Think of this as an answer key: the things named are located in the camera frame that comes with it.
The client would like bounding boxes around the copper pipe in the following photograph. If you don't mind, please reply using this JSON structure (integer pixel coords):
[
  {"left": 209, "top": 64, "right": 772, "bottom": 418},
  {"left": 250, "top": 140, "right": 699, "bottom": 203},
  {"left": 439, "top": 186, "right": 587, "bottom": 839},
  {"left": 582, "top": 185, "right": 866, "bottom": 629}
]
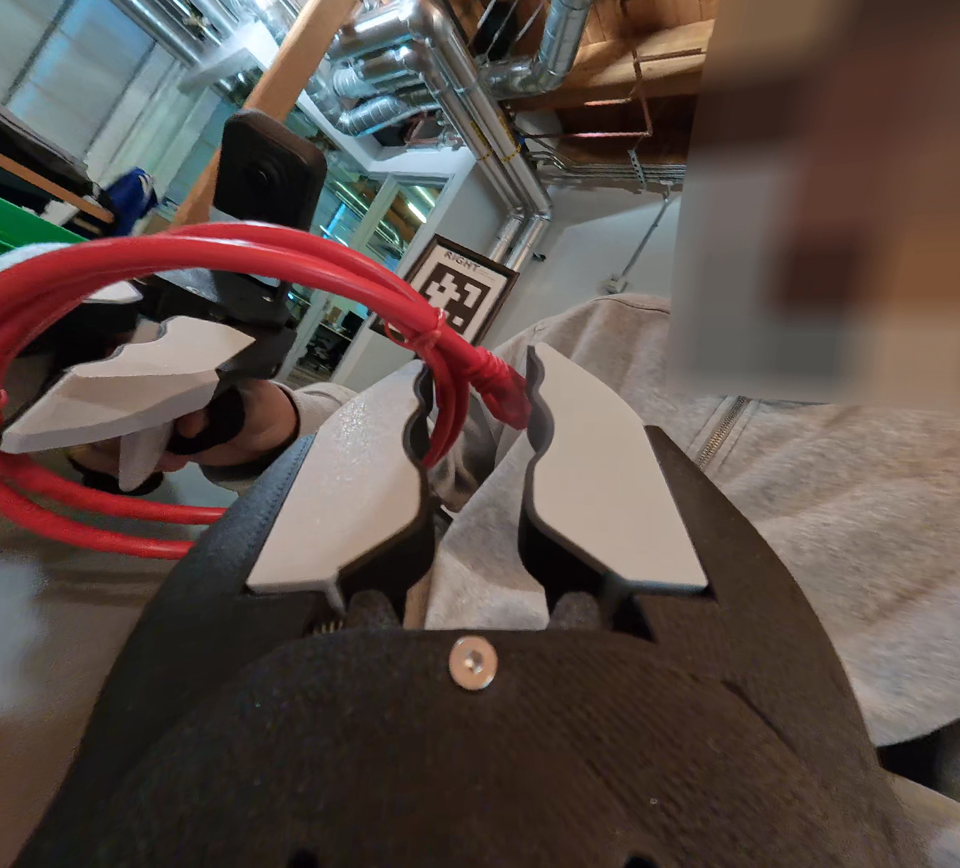
[{"left": 581, "top": 0, "right": 710, "bottom": 138}]

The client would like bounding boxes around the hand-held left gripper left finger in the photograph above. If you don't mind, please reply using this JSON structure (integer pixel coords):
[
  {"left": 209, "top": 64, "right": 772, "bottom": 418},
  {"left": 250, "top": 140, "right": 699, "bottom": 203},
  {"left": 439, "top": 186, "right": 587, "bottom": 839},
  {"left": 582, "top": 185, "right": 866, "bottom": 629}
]
[{"left": 244, "top": 360, "right": 436, "bottom": 614}]

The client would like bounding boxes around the blue object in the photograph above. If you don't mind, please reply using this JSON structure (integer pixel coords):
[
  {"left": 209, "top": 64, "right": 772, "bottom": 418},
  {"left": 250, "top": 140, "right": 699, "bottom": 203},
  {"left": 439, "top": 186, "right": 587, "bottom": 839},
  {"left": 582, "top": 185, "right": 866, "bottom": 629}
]
[{"left": 103, "top": 166, "right": 160, "bottom": 218}]

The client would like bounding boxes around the red ethernet cable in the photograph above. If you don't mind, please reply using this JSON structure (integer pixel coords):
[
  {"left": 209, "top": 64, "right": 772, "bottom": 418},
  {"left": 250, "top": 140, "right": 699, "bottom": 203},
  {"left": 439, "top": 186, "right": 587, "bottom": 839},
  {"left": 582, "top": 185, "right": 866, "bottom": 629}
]
[{"left": 0, "top": 221, "right": 535, "bottom": 562}]

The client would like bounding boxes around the person's right hand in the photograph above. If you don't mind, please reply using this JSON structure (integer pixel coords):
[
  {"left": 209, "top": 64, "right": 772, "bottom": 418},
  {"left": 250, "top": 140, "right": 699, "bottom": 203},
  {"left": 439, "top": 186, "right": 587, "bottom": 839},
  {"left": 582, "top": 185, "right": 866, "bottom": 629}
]
[{"left": 159, "top": 379, "right": 303, "bottom": 488}]

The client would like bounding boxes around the metal strut channel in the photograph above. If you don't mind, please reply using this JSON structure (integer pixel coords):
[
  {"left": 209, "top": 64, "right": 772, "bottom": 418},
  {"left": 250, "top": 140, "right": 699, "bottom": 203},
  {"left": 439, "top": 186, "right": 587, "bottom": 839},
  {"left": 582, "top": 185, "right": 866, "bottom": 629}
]
[{"left": 536, "top": 147, "right": 687, "bottom": 196}]

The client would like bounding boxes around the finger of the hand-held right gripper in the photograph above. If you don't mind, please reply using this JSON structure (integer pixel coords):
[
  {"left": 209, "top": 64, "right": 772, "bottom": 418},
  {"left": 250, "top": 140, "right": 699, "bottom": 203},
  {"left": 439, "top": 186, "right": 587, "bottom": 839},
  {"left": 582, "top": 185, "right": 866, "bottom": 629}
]
[
  {"left": 75, "top": 279, "right": 145, "bottom": 307},
  {"left": 0, "top": 317, "right": 258, "bottom": 454}
]

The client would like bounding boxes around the wooden ceiling beam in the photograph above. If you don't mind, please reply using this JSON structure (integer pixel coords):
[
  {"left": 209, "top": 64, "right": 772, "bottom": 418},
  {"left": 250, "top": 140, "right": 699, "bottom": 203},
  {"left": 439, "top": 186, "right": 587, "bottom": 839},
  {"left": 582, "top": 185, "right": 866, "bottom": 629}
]
[{"left": 166, "top": 0, "right": 378, "bottom": 233}]

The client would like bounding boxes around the person's right forearm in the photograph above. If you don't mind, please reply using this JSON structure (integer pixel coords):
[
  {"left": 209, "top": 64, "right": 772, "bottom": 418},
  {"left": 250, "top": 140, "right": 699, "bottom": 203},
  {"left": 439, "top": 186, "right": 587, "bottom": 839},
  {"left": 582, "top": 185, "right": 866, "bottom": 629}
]
[{"left": 202, "top": 378, "right": 363, "bottom": 502}]

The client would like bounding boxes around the bundle of silver pipes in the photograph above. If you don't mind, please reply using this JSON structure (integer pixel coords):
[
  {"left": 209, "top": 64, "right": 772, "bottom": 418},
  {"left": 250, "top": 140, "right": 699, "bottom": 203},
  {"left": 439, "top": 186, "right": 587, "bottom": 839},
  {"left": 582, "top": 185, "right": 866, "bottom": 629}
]
[{"left": 322, "top": 0, "right": 555, "bottom": 271}]

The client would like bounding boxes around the person's grey hoodie torso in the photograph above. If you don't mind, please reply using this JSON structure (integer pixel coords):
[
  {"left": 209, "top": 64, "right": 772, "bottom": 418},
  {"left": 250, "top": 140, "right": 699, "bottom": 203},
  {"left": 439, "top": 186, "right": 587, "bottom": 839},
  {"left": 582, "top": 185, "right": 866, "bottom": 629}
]
[{"left": 420, "top": 293, "right": 960, "bottom": 749}]

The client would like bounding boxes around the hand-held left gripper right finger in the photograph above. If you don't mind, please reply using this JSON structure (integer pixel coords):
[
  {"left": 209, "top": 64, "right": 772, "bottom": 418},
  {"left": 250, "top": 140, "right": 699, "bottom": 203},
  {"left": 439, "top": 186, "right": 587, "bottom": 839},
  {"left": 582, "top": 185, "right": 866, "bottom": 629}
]
[{"left": 519, "top": 342, "right": 711, "bottom": 614}]

